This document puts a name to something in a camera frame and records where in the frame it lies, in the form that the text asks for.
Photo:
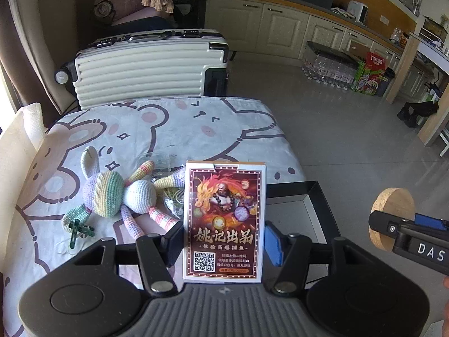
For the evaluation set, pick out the playing card box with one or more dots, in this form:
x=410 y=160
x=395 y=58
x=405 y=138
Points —
x=224 y=224

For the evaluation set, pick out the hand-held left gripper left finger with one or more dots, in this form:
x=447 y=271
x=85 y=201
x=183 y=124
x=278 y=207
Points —
x=174 y=244

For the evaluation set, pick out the cream ribbed suitcase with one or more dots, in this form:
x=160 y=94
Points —
x=140 y=73

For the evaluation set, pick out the cream kitchen cabinets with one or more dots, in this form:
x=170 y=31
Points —
x=280 y=28

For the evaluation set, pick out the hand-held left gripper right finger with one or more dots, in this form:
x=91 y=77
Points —
x=273 y=244

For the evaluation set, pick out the green plastic clip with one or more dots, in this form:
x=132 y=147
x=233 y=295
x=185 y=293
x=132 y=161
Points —
x=81 y=233

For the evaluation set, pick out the wooden table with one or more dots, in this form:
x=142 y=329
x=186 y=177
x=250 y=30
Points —
x=410 y=63

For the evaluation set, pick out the crochet pastel bunny toy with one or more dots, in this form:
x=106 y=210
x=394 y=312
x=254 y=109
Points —
x=105 y=193

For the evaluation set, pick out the white paper towel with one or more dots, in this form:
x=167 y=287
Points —
x=33 y=119

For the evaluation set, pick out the bear printed blanket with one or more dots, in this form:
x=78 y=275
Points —
x=175 y=130

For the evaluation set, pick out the brown curtain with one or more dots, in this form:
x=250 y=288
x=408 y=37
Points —
x=21 y=59

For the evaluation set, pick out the pack of water bottles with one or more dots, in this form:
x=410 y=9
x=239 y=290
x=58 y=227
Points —
x=329 y=66

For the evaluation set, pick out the green printed carton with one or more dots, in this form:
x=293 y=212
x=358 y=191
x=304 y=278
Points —
x=368 y=80

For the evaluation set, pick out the black cardboard box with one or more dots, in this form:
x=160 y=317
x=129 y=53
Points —
x=321 y=200

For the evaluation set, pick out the white countertop appliance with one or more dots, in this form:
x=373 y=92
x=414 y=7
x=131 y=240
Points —
x=357 y=11

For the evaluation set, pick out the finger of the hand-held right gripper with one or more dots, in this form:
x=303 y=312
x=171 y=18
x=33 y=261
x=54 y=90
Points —
x=380 y=223
x=431 y=222

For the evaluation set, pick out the black trash bin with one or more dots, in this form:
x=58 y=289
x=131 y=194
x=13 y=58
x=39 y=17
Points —
x=387 y=80

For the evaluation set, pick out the red beer carton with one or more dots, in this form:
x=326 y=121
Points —
x=376 y=61

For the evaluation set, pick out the clear plastic case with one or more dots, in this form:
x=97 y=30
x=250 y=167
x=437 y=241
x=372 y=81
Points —
x=159 y=161

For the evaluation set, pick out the round cork coaster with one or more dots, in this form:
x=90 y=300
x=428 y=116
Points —
x=396 y=200

